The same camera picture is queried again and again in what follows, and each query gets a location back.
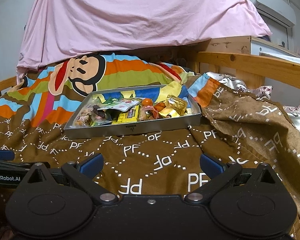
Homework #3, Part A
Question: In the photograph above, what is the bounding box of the nut bar clear wrapper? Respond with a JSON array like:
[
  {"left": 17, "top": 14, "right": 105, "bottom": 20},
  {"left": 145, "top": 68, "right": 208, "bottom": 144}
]
[{"left": 72, "top": 106, "right": 95, "bottom": 127}]

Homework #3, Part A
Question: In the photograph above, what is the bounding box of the dark dried fruit pack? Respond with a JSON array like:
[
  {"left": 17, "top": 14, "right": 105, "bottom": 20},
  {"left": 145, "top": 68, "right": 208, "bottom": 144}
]
[{"left": 91, "top": 105, "right": 112, "bottom": 126}]

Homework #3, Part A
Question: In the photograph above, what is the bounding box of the yellow snack pack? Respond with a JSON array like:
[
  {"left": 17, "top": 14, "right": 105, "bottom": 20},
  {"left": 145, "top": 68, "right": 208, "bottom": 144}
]
[{"left": 112, "top": 105, "right": 139, "bottom": 124}]

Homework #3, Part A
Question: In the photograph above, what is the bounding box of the gold foil snack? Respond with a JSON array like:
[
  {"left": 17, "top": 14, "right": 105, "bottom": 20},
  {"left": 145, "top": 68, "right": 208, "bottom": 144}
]
[{"left": 159, "top": 94, "right": 187, "bottom": 118}]

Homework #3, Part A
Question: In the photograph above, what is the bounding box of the white green vegetable snack bag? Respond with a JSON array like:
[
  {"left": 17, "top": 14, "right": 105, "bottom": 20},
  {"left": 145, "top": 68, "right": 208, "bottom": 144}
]
[{"left": 98, "top": 98, "right": 145, "bottom": 112}]

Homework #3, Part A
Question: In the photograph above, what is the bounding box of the orange chicken foot pack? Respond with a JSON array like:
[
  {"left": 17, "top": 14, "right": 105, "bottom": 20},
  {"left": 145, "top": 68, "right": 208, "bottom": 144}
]
[{"left": 142, "top": 102, "right": 166, "bottom": 120}]

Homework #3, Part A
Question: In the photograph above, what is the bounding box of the small orange mandarin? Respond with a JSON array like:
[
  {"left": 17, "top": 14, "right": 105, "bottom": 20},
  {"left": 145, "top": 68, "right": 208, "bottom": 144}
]
[{"left": 142, "top": 98, "right": 153, "bottom": 106}]

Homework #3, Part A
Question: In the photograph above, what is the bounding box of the brown monkey print blanket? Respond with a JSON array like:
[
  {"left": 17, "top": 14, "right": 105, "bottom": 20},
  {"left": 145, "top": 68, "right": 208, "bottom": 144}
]
[{"left": 0, "top": 54, "right": 300, "bottom": 239}]

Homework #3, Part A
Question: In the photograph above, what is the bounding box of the metal tray with dinosaur cloth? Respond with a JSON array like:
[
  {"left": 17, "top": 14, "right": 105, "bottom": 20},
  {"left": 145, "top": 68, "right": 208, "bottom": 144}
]
[{"left": 64, "top": 85, "right": 201, "bottom": 139}]

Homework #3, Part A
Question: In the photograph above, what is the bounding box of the floral silver quilt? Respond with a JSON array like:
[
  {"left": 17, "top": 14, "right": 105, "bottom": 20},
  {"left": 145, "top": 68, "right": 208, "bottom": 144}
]
[{"left": 206, "top": 72, "right": 300, "bottom": 132}]

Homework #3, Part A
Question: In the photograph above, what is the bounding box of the wooden cabinet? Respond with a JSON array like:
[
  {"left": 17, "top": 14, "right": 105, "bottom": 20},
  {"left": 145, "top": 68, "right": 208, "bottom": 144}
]
[{"left": 194, "top": 36, "right": 299, "bottom": 57}]

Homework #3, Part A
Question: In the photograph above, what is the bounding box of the pink bed sheet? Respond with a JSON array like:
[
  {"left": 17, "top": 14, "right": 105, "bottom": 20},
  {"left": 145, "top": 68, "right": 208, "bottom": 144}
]
[{"left": 17, "top": 0, "right": 271, "bottom": 79}]

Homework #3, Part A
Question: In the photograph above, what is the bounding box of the white air conditioner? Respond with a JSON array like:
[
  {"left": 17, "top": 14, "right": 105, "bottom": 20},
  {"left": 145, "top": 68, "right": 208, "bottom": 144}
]
[{"left": 250, "top": 0, "right": 296, "bottom": 28}]

